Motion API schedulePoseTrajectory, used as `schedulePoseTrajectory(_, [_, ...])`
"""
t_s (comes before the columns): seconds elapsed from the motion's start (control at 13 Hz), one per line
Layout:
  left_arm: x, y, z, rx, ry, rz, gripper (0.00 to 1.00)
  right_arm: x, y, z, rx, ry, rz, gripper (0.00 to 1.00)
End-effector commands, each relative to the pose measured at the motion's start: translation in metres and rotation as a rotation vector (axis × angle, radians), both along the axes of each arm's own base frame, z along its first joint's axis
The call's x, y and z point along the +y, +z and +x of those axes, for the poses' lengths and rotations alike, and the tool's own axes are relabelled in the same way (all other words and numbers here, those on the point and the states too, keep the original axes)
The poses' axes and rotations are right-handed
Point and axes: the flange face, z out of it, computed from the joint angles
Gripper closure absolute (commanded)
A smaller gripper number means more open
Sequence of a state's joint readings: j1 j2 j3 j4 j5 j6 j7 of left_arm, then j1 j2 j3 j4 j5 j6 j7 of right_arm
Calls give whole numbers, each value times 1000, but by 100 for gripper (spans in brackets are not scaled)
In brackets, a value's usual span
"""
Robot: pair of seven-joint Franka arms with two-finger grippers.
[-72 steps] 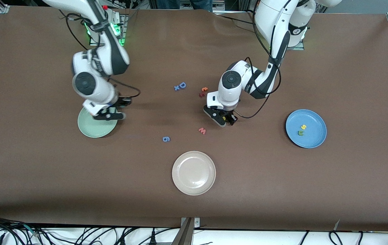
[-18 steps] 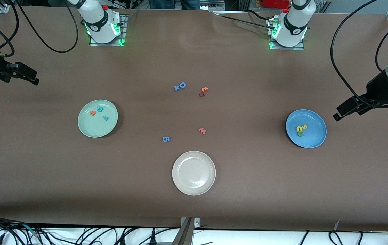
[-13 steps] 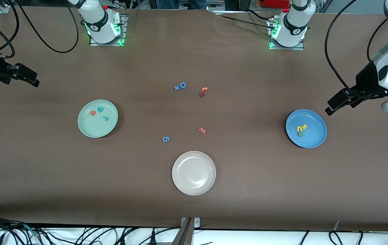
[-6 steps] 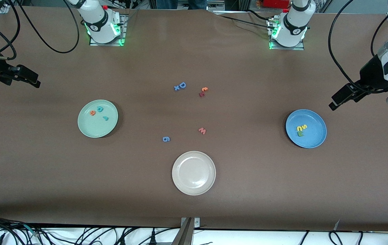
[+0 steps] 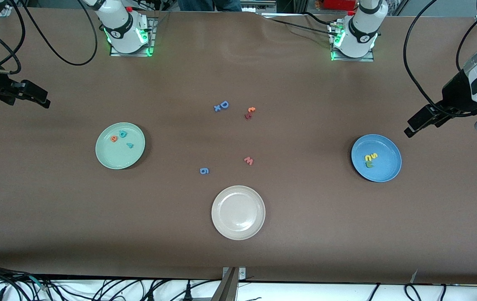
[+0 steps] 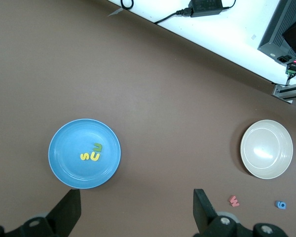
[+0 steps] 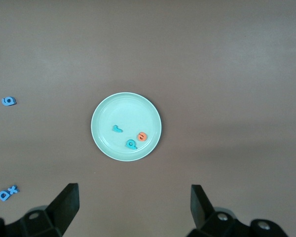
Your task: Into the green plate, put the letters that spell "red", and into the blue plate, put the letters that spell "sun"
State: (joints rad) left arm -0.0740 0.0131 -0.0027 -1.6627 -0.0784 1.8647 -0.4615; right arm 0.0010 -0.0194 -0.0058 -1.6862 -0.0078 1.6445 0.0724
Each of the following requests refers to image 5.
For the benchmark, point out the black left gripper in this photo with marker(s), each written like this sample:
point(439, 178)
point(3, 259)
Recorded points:
point(455, 96)

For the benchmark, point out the teal foam letter d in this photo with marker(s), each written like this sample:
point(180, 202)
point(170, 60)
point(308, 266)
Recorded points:
point(121, 136)

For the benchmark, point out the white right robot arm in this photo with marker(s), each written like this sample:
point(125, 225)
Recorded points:
point(119, 25)

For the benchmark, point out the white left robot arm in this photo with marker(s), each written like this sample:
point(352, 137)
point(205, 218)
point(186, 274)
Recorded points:
point(362, 25)

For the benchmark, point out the blue plate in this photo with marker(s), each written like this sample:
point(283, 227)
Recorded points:
point(387, 171)

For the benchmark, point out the pale green plate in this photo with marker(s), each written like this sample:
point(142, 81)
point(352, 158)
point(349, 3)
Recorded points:
point(117, 156)

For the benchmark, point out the red box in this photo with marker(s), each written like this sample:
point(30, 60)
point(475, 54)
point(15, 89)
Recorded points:
point(339, 4)

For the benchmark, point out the table cover sheet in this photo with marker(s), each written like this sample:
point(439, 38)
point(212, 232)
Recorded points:
point(326, 230)

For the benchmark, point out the white paper tag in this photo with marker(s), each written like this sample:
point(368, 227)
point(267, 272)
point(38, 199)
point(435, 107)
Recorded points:
point(414, 276)

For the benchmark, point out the dark red foam letter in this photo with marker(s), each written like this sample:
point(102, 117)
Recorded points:
point(248, 116)

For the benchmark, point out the red foam letter w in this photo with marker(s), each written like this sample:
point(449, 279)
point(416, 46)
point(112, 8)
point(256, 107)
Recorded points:
point(248, 161)

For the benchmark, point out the blue foam letter g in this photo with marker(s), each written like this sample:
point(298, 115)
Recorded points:
point(204, 171)

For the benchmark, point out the blue foam letter D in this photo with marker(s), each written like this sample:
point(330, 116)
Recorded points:
point(227, 104)

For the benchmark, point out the person in blue jeans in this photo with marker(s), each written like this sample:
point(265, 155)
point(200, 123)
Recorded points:
point(209, 4)

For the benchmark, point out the beige plate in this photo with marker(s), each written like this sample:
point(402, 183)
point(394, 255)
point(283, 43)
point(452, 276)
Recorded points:
point(238, 213)

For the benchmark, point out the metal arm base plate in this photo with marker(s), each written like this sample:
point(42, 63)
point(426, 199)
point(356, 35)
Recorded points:
point(368, 59)
point(138, 54)

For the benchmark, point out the metal post with bracket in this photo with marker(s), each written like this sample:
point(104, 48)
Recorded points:
point(228, 288)

